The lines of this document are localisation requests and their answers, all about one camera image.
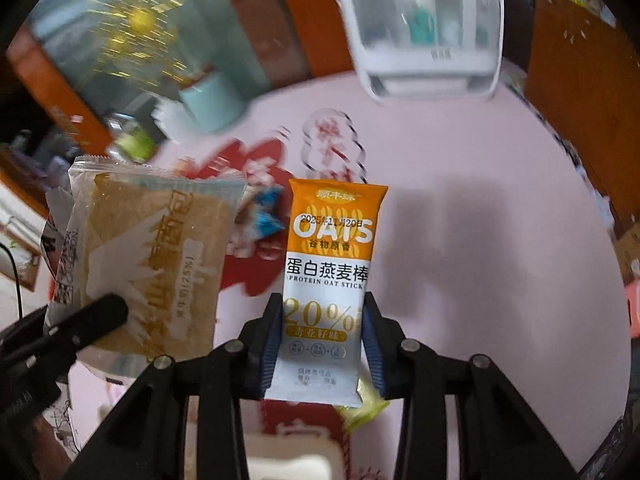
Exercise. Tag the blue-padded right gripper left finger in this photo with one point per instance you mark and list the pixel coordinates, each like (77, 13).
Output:
(144, 436)

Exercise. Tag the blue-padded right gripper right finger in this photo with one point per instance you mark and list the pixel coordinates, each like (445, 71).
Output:
(499, 435)

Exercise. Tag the large bread package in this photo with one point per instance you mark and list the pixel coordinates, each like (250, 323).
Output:
(156, 239)

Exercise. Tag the orange white oats bar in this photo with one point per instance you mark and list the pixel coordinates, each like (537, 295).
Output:
(327, 266)

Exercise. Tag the white plastic tray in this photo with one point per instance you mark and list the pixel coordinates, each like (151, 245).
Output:
(293, 457)

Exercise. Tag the green small snack packet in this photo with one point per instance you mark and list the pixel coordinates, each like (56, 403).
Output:
(372, 404)

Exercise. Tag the red white snack packet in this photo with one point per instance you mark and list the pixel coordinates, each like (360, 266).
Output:
(59, 243)

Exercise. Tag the pink printed tablecloth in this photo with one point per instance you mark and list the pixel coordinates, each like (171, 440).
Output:
(488, 241)

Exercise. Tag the clear bottle green label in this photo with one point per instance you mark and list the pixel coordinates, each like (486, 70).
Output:
(130, 141)

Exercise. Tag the blue white candy packet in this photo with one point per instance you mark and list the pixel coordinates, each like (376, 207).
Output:
(257, 214)

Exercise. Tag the teal canister with brown lid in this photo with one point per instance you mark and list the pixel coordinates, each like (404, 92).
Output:
(213, 102)

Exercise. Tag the white countertop sterilizer cabinet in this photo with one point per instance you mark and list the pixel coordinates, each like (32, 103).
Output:
(425, 50)

